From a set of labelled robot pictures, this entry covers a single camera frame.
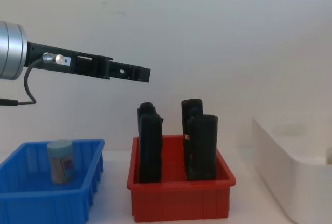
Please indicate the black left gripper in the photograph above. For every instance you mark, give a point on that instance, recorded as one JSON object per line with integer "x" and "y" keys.
{"x": 52, "y": 66}

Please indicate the clear jar with blue lid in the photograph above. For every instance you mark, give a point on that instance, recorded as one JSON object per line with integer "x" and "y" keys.
{"x": 61, "y": 163}

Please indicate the red plastic bin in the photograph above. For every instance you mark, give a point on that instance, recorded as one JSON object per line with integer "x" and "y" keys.
{"x": 179, "y": 200}

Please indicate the blue plastic bin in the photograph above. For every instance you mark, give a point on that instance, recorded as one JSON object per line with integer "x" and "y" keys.
{"x": 31, "y": 198}

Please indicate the white plastic bin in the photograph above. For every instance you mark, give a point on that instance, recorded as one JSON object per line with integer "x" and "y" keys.
{"x": 293, "y": 172}

